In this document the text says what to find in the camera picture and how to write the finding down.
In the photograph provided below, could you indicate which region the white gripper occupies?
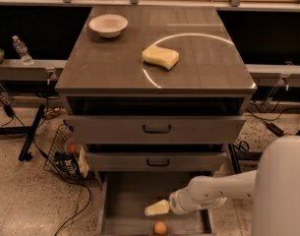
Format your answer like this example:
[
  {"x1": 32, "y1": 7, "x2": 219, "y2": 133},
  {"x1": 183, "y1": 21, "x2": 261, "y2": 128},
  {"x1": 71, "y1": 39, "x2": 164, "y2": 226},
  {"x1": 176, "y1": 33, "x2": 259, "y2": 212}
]
[{"x1": 145, "y1": 188, "x2": 201, "y2": 216}]

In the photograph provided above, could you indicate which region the orange fruit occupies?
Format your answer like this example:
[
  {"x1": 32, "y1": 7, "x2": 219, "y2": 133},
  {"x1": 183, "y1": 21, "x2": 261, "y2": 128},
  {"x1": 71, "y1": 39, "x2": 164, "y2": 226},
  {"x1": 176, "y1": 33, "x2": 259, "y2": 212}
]
[{"x1": 153, "y1": 221, "x2": 167, "y2": 235}]

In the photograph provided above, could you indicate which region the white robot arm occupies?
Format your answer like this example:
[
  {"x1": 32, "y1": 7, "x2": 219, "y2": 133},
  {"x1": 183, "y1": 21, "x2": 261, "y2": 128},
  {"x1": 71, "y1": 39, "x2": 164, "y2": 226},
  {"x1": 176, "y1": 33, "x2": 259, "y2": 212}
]
[{"x1": 145, "y1": 136, "x2": 300, "y2": 236}]

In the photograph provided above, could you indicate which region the bottom grey open drawer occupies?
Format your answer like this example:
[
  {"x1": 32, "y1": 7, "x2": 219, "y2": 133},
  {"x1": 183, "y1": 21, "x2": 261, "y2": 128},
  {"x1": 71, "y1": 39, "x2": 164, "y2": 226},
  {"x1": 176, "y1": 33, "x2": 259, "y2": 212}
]
[{"x1": 96, "y1": 172, "x2": 215, "y2": 236}]

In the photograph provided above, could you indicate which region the middle grey drawer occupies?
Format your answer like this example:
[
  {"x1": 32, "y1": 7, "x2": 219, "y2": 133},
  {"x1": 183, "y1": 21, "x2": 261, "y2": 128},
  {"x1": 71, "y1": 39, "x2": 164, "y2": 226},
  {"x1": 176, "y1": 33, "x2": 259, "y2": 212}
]
[{"x1": 86, "y1": 152, "x2": 226, "y2": 172}]

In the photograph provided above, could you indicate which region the top grey drawer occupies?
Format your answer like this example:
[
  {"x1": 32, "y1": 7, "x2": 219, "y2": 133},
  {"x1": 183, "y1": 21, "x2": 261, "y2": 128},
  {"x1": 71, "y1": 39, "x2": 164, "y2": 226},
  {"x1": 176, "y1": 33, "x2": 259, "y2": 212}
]
[{"x1": 65, "y1": 116, "x2": 245, "y2": 145}]

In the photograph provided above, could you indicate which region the grey drawer cabinet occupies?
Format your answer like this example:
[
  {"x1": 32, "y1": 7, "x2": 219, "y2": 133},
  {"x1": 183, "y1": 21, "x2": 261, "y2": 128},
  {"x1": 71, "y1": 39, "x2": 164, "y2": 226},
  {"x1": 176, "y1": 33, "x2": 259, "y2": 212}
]
[{"x1": 56, "y1": 6, "x2": 256, "y2": 236}]

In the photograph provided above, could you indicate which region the black table leg right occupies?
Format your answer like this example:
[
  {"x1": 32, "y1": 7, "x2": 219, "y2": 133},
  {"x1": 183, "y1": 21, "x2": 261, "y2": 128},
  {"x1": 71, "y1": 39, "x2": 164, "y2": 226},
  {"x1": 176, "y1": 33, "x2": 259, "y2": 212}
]
[{"x1": 228, "y1": 144, "x2": 262, "y2": 174}]

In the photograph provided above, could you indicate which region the black table leg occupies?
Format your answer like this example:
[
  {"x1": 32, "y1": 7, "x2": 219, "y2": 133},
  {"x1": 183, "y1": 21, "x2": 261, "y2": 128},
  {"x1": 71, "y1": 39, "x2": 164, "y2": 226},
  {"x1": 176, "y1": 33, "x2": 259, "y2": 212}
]
[
  {"x1": 0, "y1": 104, "x2": 45, "y2": 161},
  {"x1": 228, "y1": 144, "x2": 262, "y2": 174}
]

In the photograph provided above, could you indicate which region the snack bag in basket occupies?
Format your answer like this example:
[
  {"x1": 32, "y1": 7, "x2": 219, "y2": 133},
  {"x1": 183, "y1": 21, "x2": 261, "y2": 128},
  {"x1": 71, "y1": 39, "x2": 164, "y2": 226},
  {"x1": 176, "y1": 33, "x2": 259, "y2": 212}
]
[{"x1": 53, "y1": 151, "x2": 79, "y2": 177}]

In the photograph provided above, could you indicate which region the black power adapter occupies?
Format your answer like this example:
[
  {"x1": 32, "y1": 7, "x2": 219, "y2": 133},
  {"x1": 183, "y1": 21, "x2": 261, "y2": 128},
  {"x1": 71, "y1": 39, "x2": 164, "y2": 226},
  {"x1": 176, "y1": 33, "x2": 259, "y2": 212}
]
[{"x1": 267, "y1": 123, "x2": 284, "y2": 137}]

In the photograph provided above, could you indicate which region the black table leg left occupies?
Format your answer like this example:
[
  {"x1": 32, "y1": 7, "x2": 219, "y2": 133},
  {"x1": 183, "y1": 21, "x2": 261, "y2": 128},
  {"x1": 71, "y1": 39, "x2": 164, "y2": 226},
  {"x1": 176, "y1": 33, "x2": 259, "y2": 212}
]
[{"x1": 0, "y1": 104, "x2": 45, "y2": 161}]

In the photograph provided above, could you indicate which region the yellow sponge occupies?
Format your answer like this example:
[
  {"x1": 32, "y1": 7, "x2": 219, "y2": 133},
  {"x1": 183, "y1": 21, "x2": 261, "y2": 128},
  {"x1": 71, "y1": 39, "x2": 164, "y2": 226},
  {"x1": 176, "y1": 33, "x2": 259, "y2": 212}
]
[{"x1": 142, "y1": 45, "x2": 179, "y2": 70}]

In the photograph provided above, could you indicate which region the white ceramic bowl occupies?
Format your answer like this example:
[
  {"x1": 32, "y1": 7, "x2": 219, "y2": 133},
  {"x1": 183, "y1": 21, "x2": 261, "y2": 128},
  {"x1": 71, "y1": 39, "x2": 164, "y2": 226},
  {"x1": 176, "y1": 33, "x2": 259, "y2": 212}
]
[{"x1": 89, "y1": 14, "x2": 128, "y2": 38}]

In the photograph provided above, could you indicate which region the clear plastic water bottle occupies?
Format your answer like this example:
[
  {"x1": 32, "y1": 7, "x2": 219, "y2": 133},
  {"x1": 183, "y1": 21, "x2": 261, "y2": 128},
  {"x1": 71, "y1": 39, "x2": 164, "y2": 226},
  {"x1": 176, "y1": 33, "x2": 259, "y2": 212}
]
[{"x1": 12, "y1": 35, "x2": 33, "y2": 65}]

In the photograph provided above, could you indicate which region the black wire basket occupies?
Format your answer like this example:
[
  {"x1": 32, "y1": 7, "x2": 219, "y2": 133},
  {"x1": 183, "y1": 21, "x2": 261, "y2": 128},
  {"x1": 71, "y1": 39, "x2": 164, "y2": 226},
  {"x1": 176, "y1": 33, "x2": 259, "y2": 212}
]
[{"x1": 43, "y1": 124, "x2": 84, "y2": 180}]

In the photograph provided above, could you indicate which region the black power cable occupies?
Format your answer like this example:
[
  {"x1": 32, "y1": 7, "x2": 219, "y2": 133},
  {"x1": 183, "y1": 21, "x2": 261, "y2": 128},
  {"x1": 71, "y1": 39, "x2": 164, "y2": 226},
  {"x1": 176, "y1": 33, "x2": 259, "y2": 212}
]
[{"x1": 30, "y1": 138, "x2": 92, "y2": 236}]

